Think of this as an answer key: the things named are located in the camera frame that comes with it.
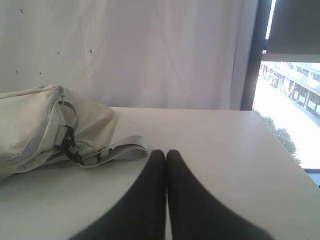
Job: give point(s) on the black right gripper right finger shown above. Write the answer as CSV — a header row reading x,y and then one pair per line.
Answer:
x,y
197,215

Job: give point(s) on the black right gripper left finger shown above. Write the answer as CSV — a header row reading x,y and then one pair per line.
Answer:
x,y
141,213

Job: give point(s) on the white fabric backpack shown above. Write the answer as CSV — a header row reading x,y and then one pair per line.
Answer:
x,y
48,125

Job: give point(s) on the white backdrop cloth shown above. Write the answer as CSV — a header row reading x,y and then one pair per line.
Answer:
x,y
185,54

